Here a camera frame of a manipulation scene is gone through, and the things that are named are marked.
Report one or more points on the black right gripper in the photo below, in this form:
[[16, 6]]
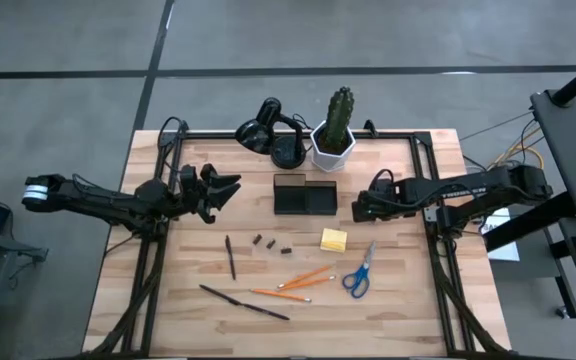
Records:
[[380, 205]]

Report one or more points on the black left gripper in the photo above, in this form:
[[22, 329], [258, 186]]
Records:
[[190, 187]]

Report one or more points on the yellow sticky note pad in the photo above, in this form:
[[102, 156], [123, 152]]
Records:
[[333, 241]]

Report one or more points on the black binder clip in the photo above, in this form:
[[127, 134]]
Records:
[[271, 244], [257, 239], [286, 250]]

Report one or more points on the black ballpoint pen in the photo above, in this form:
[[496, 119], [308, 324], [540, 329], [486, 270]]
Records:
[[220, 295], [265, 311], [230, 257]]

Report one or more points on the orange pencil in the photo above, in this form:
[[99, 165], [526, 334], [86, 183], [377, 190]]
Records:
[[280, 295], [305, 276], [308, 283]]

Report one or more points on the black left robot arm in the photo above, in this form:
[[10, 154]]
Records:
[[93, 202]]

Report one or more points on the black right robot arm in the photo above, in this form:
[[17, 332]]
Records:
[[473, 187]]

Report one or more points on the black mesh desk organizer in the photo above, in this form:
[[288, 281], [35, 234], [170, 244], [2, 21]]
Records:
[[298, 200]]

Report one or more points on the white hexagonal plant pot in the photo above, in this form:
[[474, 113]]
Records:
[[330, 161]]

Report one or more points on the black desk lamp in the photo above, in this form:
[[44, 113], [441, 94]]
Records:
[[288, 152]]

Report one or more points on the brown potting soil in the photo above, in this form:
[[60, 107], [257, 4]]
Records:
[[324, 142]]

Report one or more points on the green cactus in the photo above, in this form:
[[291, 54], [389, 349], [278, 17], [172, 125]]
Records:
[[339, 115]]

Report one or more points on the white paper sheet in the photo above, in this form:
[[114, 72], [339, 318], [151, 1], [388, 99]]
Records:
[[505, 250]]

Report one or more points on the grey closed laptop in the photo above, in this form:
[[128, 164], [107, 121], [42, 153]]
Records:
[[568, 150]]

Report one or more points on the black cart caster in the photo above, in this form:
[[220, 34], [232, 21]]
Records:
[[563, 313]]

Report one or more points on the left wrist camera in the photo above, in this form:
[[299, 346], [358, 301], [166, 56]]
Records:
[[207, 216]]

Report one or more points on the black aluminium table frame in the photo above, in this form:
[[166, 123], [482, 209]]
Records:
[[208, 134]]

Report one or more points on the black frame clamp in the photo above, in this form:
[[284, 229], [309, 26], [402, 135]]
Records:
[[369, 128]]

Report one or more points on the black cart frame bar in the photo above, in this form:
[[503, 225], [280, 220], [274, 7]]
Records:
[[528, 225]]

